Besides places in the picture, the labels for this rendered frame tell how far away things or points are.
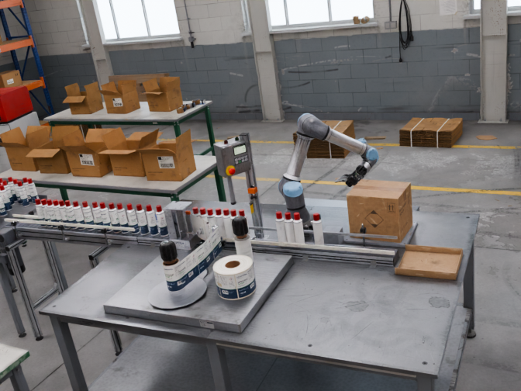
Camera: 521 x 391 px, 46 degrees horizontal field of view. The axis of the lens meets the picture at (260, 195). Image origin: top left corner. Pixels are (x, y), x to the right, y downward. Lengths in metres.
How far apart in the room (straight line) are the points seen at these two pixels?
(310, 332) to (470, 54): 6.00
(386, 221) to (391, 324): 0.78
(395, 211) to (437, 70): 5.20
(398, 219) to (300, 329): 0.92
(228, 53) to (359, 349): 7.36
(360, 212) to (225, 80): 6.51
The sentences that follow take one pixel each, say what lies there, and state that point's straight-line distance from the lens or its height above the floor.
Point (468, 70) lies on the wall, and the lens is 8.36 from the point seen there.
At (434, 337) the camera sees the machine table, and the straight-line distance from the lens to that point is 2.77.
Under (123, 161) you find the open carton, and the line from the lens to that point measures 5.45.
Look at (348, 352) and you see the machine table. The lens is 2.69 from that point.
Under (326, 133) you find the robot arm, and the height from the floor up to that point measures 1.41.
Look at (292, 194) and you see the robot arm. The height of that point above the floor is 1.08.
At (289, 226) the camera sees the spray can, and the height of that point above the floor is 1.02.
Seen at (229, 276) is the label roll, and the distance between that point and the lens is 2.99.
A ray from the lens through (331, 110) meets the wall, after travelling 9.04.
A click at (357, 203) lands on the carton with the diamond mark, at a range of 3.45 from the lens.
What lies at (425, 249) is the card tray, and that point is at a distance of 3.40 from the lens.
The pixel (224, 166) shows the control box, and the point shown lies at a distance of 3.44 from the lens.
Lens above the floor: 2.46
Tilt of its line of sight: 22 degrees down
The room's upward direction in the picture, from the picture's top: 9 degrees counter-clockwise
